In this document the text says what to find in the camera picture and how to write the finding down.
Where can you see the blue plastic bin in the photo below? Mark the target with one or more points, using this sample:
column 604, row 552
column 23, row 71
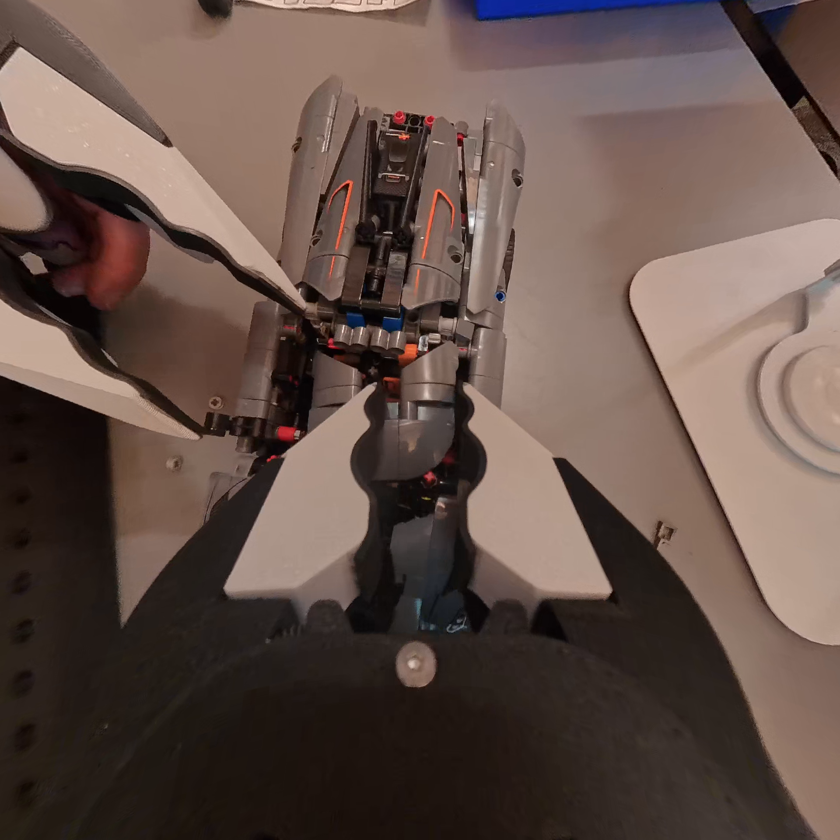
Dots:
column 590, row 8

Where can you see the small black lego piece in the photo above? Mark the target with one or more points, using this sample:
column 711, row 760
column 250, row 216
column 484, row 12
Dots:
column 666, row 533

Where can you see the person's left hand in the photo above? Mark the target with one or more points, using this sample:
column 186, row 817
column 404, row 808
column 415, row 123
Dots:
column 115, row 256

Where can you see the black perforated chair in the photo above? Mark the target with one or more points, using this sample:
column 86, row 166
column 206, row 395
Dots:
column 52, row 590

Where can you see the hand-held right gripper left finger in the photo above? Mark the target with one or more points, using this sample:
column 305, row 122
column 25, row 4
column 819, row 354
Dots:
column 302, row 525

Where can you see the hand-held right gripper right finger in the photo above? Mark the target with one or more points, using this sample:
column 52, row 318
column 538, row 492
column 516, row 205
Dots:
column 538, row 525

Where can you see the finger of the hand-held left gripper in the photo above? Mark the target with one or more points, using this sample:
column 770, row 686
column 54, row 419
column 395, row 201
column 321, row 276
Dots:
column 98, row 138
column 65, row 367

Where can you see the white monitor stand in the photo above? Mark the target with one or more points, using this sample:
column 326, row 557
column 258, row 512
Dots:
column 722, row 394

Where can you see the white sticker sheet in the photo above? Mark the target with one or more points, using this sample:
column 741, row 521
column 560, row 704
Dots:
column 328, row 3

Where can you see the grey lego car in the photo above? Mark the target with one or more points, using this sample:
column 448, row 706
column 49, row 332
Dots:
column 394, row 262

